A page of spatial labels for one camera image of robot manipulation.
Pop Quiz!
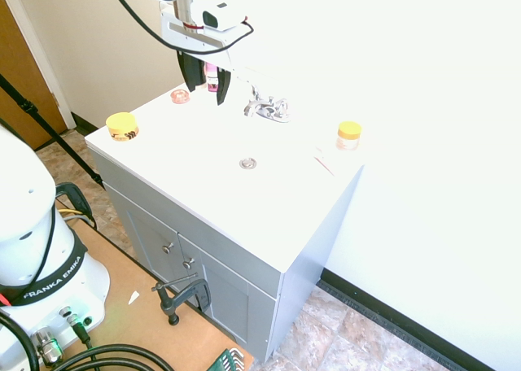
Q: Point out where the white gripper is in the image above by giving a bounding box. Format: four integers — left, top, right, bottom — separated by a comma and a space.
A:
159, 1, 234, 107

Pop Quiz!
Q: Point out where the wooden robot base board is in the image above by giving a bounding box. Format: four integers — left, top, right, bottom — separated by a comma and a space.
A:
52, 199, 256, 371

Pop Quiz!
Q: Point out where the pink-labelled bottle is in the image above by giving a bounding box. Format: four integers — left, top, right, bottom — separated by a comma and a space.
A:
204, 62, 221, 94

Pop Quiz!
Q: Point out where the wide yellow-lidded jar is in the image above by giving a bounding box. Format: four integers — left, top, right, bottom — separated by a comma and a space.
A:
105, 111, 141, 142

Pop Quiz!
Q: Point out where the grey vanity cabinet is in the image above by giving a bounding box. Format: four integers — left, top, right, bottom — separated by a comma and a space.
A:
84, 73, 365, 364

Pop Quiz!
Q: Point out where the red thin stick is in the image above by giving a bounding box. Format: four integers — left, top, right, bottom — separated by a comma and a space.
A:
313, 155, 336, 177

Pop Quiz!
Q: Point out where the small orange-lidded jar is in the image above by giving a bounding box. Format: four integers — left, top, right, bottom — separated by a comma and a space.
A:
335, 120, 363, 152

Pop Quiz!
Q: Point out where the black tripod leg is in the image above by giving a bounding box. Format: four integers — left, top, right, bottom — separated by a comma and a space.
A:
0, 73, 105, 189

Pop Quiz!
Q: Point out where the wooden door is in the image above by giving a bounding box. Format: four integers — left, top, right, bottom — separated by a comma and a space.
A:
0, 0, 69, 151

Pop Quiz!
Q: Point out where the black metal C-clamp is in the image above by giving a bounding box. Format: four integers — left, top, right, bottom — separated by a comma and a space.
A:
151, 272, 212, 326

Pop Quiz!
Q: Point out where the green hex key set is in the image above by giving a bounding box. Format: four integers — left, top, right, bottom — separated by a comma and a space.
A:
205, 347, 245, 371

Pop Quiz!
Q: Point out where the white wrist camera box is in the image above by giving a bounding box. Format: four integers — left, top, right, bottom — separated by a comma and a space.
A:
190, 0, 249, 33

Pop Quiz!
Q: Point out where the chrome two-handle faucet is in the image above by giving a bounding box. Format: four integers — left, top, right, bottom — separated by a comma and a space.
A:
243, 84, 292, 124

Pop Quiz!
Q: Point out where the thick black base cable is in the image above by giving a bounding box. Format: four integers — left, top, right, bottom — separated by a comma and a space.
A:
0, 309, 176, 371

